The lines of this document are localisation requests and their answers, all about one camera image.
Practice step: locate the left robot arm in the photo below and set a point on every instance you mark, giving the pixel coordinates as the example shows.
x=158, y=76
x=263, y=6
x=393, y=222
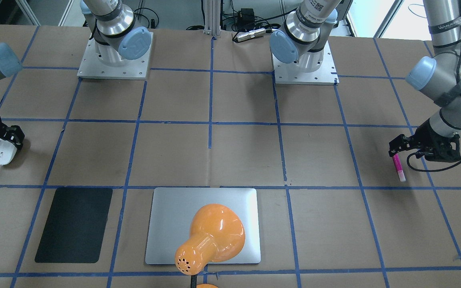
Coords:
x=438, y=77

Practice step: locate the pink highlighter pen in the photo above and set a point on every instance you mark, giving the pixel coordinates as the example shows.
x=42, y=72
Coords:
x=399, y=169

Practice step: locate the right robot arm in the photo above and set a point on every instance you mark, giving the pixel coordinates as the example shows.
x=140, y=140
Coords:
x=111, y=23

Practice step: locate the aluminium frame post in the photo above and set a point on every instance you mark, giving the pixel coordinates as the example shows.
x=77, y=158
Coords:
x=212, y=17

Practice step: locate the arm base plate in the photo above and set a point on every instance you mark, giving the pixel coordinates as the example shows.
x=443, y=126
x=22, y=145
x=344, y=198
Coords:
x=312, y=68
x=101, y=62

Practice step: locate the black mousepad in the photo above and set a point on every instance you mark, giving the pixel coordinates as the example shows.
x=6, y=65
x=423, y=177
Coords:
x=75, y=226

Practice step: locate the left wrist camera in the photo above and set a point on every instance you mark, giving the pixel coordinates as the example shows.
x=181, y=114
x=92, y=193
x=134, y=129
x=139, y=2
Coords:
x=448, y=148

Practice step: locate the orange desk lamp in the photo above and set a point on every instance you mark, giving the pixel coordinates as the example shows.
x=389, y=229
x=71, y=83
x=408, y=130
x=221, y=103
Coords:
x=216, y=234

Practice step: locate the silver laptop notebook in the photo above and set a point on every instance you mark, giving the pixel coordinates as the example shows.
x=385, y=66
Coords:
x=174, y=208

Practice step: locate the white computer mouse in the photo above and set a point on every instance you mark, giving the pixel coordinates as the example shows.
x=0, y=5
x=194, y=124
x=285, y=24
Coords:
x=7, y=152

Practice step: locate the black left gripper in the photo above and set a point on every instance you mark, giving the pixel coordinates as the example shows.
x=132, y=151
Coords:
x=425, y=134

